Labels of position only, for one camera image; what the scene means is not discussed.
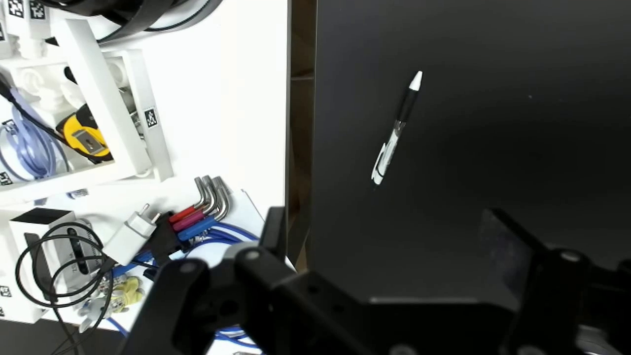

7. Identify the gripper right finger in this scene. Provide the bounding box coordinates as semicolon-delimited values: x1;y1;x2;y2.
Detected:
480;208;631;355

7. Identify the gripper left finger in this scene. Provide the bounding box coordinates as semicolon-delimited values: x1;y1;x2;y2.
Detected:
118;207;375;355

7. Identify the black and white pen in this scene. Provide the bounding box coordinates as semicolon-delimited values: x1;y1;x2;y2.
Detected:
371;71;423;187

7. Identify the set of hex keys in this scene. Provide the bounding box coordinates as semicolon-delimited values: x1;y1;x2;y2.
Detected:
169;175;233;243

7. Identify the small yellow toy figure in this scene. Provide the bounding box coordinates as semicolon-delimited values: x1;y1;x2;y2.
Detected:
78;275;146;332

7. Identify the white power plug adapter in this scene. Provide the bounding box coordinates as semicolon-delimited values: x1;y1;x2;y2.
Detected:
101;204;162;267

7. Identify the yellow tape measure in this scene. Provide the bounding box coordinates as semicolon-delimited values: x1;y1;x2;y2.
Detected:
56;105;114;164

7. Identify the white box with black device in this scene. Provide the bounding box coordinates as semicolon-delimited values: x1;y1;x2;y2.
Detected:
0;207;105;324

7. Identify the white organizer frame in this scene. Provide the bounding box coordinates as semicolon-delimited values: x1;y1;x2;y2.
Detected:
0;19;175;208

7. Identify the black cable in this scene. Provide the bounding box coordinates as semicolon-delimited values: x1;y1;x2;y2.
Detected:
14;221;115;355

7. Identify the coil of translucent blue cable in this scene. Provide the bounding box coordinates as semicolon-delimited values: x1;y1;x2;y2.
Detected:
0;89;70;181

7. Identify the black round strap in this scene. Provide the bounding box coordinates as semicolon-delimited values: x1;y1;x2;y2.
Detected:
43;0;223;46

